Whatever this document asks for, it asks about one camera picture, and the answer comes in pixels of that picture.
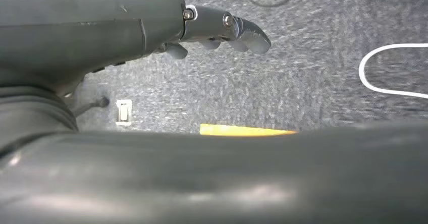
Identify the white cable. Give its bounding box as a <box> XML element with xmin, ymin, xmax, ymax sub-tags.
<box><xmin>358</xmin><ymin>43</ymin><xmax>428</xmax><ymax>100</ymax></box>

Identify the white floor outlet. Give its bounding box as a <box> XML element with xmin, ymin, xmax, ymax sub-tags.
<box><xmin>115</xmin><ymin>99</ymin><xmax>134</xmax><ymax>127</ymax></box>

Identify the black plug with cable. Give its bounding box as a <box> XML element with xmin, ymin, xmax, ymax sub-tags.
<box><xmin>71</xmin><ymin>96</ymin><xmax>111</xmax><ymax>118</ymax></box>

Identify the yellow flat packet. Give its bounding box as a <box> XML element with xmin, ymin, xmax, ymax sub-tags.
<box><xmin>199</xmin><ymin>123</ymin><xmax>298</xmax><ymax>138</ymax></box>

